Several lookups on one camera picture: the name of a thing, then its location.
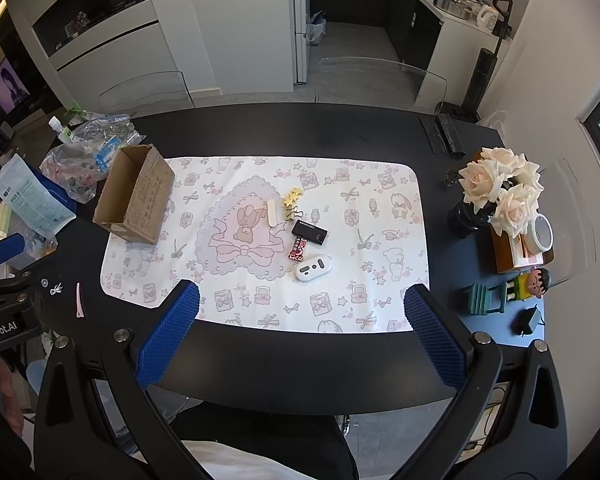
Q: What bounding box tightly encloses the cartoon figurine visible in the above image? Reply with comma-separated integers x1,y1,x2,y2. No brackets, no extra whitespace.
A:
512,266,553,303

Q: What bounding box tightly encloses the clear acrylic chair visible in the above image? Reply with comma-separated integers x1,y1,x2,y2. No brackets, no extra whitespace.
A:
316,56,448,111
545,157,597,281
97,70,196,111

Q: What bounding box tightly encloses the white tape roll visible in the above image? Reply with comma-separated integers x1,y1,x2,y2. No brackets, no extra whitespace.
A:
525,213,556,256

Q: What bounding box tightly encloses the white pink printed mat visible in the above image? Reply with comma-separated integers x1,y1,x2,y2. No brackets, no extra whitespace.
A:
100,155,427,335

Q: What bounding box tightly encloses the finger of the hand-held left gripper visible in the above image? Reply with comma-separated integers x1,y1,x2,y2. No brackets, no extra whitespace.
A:
0,232,27,273
0,271,33,304

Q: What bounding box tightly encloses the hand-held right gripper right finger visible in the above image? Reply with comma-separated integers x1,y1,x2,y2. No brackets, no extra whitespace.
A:
402,283,568,480

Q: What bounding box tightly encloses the television screen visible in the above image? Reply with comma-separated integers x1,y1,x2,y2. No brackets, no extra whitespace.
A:
0,57,31,115

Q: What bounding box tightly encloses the clear bottle with white cap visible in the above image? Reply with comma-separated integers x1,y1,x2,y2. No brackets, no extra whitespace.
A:
49,116,76,143

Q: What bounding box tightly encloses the black upright vacuum cleaner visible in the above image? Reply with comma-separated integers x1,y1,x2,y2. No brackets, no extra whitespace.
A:
437,0,513,123

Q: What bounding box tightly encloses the white rose bouquet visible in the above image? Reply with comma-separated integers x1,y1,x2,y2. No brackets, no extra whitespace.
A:
458,147,545,236

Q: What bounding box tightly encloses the clear plastic bag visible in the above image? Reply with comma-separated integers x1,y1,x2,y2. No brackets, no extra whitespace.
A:
72,114,146,171

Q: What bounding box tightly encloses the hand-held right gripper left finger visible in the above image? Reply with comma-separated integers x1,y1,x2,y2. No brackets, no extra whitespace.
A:
32,279,206,480

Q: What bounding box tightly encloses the black kitchen counter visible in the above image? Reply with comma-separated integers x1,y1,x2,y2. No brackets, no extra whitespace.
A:
305,0,503,106

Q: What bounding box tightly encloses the blue and white pouch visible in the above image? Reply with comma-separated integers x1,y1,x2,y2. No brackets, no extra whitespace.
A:
0,154,77,238

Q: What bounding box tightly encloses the person's own body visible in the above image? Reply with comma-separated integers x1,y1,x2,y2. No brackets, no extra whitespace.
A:
165,400,361,480

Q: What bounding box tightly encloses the white wall cabinet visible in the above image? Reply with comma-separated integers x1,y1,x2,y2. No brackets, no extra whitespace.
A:
5,0,201,108

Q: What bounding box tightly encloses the black remote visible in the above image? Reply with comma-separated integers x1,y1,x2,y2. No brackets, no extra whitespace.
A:
436,114,464,157

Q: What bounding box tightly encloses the blue packet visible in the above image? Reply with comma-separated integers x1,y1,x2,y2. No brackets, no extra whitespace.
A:
94,136,122,168

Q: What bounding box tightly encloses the black rectangular case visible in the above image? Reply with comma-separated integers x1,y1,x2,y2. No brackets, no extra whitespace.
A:
291,219,329,247

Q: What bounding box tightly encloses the wooden tissue box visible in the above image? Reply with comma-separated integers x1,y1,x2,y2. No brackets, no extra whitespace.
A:
489,225,556,274

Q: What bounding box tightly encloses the black power adapter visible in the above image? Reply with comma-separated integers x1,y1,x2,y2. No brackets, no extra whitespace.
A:
511,305,543,337

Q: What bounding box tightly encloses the clear bag with red print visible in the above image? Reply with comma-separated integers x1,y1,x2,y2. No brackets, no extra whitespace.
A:
40,137,111,204

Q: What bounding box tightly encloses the green miniature chair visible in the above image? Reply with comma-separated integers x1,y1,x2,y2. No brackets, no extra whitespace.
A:
460,282,516,316

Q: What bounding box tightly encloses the brown cardboard box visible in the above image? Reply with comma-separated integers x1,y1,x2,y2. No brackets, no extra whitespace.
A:
92,143,176,246

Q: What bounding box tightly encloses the grey flat remote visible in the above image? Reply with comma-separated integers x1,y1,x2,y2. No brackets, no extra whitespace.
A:
421,117,443,154

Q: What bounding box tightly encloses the black vase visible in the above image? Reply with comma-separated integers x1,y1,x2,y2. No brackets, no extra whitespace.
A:
447,199,491,239

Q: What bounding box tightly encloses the white refrigerator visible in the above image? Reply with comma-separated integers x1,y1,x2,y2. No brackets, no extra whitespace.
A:
290,0,312,85

